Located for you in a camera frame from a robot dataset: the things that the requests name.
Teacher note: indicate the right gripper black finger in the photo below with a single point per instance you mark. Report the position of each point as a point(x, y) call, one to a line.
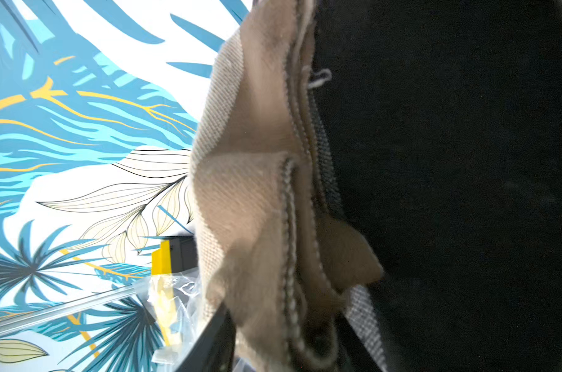
point(214, 349)

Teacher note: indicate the clear plastic vacuum bag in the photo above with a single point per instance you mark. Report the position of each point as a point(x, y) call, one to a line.
point(174, 301)

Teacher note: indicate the brown beige striped blanket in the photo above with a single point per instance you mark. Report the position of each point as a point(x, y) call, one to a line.
point(271, 243)

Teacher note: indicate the grey checkered blanket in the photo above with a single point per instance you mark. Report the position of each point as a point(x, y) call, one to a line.
point(361, 316)

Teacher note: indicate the yellow black toolbox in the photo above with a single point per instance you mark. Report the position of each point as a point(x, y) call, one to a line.
point(175, 255)

